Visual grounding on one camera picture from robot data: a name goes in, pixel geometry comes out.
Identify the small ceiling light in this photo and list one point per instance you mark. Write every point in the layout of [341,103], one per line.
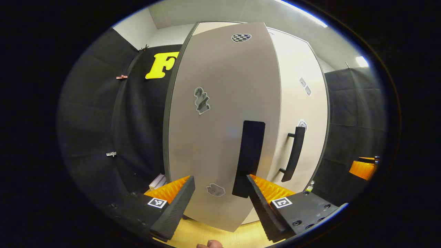
[361,61]

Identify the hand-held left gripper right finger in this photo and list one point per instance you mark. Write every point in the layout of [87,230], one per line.
[262,210]

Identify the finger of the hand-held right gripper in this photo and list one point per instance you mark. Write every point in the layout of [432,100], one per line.
[361,170]
[368,159]

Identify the black backdrop cloth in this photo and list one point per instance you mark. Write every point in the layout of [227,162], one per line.
[355,113]
[137,120]

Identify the grey shoe cabinet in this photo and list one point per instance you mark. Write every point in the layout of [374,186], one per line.
[213,27]

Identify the white cabinet door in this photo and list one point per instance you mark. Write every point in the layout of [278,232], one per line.
[220,103]
[310,110]

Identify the small red clip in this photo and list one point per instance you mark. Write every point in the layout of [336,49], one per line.
[121,76]

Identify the small silver clip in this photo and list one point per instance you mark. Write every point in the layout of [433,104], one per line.
[111,154]

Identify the small green label bottle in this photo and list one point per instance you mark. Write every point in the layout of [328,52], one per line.
[310,187]

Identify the white flat box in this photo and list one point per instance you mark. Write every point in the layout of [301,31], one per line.
[157,182]

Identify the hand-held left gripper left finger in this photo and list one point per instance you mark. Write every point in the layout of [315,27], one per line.
[179,206]

